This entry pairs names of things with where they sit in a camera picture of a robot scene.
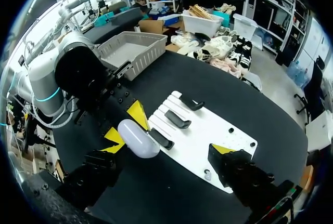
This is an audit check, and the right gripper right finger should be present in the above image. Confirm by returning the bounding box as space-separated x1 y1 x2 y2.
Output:
207 143 276 206

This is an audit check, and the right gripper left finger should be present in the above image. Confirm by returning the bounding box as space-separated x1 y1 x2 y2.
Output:
56 143 126 210

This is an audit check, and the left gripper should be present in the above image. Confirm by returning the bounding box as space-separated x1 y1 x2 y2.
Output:
54 46 151 144

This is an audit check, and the white earbud case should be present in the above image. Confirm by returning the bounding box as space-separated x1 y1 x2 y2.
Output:
117 119 161 159

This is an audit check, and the white plate with black stands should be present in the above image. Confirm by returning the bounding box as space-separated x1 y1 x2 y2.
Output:
147 90 258 194

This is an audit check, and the grey slotted basket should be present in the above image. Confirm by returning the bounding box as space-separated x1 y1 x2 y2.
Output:
97 31 169 82

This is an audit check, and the person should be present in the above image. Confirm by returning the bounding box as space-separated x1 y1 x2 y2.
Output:
131 0 149 9

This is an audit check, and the white cable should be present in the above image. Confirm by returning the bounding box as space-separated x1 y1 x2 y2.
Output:
30 95 80 129

